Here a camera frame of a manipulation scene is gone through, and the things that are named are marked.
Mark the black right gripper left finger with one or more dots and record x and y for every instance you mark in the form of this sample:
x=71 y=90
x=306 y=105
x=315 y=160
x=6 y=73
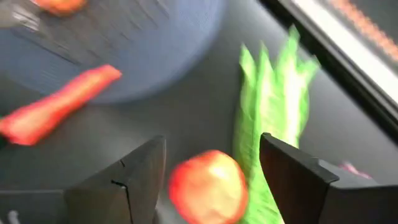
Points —
x=130 y=180

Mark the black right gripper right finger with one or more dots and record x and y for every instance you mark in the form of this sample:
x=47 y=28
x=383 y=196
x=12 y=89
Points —
x=292 y=180

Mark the red grape bunch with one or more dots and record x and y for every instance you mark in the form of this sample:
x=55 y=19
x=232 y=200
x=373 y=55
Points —
x=354 y=170

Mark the pink peach with leaf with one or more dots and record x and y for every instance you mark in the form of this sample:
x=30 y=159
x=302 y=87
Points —
x=208 y=189

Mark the green leafy vegetable bunch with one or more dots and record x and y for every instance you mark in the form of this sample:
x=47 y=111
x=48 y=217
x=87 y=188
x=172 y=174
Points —
x=273 y=93

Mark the orange carrot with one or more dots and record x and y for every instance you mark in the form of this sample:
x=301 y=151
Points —
x=56 y=109

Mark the round orange fruit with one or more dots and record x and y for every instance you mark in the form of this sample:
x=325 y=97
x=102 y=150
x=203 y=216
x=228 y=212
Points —
x=60 y=6

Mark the blue round woven placemat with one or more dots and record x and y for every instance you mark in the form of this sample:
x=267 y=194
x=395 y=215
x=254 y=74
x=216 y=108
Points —
x=140 y=46

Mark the black hazard-striped floor mat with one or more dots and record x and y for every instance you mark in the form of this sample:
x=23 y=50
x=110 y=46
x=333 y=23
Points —
x=367 y=28

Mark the black aluminium table frame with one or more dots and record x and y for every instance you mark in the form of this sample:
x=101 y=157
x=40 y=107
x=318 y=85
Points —
x=342 y=71

